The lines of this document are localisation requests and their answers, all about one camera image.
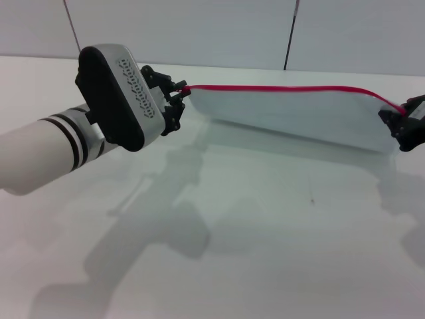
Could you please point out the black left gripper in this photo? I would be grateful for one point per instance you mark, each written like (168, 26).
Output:
(169, 113)

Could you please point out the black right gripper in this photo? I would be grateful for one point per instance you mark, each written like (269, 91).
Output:
(413, 133)

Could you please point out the clear document bag red zipper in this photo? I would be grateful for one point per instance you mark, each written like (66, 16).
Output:
(282, 116)

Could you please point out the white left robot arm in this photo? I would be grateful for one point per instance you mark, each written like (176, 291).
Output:
(40, 149)

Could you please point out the thin black vertical rod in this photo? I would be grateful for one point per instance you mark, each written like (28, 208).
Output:
(290, 36)

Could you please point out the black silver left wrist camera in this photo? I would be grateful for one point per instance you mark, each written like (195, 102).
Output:
(113, 99)

